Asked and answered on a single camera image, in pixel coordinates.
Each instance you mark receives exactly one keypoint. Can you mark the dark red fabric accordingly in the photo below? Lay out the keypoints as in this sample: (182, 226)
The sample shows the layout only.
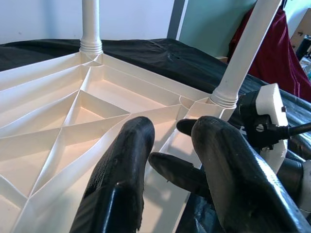
(274, 60)

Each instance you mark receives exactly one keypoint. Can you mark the white plastic table leg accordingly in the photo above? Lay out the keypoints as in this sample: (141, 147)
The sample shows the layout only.
(91, 24)
(243, 60)

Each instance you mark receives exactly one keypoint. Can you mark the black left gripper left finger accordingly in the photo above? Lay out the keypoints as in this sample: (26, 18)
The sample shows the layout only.
(116, 184)

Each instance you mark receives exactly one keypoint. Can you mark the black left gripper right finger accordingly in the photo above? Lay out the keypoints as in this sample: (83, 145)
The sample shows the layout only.
(243, 184)

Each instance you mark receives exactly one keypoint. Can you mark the white plastic table top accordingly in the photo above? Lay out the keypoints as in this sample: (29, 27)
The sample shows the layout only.
(36, 157)

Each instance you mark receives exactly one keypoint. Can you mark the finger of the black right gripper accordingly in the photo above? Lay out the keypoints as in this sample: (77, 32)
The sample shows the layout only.
(179, 172)
(184, 126)

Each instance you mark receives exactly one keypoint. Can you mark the tan cardboard box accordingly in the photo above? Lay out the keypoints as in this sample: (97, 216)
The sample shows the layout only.
(302, 24)

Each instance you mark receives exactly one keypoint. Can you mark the black plastic table cover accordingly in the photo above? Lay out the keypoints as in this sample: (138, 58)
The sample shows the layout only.
(145, 53)

